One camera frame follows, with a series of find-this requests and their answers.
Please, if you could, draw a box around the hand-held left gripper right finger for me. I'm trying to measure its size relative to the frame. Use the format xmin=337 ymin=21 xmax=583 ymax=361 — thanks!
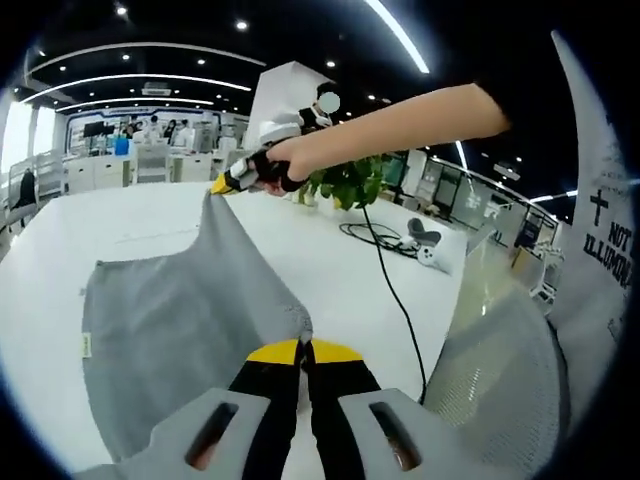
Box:
xmin=302 ymin=338 xmax=489 ymax=480

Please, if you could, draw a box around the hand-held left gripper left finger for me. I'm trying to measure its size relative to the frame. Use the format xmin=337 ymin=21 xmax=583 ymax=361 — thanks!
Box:
xmin=74 ymin=338 xmax=304 ymax=480

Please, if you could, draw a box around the grey towel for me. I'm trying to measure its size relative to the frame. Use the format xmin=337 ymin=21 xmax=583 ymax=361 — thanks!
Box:
xmin=79 ymin=192 xmax=314 ymax=464

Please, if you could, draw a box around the person's right hand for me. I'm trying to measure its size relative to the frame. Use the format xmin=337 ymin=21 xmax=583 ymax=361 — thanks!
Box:
xmin=252 ymin=137 xmax=314 ymax=197

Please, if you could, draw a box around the white pillar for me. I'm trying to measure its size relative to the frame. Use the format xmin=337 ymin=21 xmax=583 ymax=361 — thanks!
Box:
xmin=248 ymin=60 xmax=336 ymax=151

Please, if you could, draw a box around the green potted plant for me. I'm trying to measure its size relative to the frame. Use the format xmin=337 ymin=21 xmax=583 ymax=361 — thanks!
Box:
xmin=299 ymin=154 xmax=401 ymax=211

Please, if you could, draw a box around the grey mesh office chair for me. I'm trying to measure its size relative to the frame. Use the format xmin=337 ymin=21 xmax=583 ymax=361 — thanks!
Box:
xmin=422 ymin=224 xmax=574 ymax=454

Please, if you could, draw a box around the black jacket on chair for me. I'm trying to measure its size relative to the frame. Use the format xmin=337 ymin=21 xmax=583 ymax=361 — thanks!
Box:
xmin=14 ymin=169 xmax=39 ymax=212

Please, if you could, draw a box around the white printed shirt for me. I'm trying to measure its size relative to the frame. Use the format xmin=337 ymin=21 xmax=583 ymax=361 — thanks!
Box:
xmin=549 ymin=29 xmax=637 ymax=351

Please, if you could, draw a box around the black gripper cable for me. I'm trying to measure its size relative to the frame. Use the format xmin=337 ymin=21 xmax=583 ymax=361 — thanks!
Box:
xmin=360 ymin=203 xmax=429 ymax=404

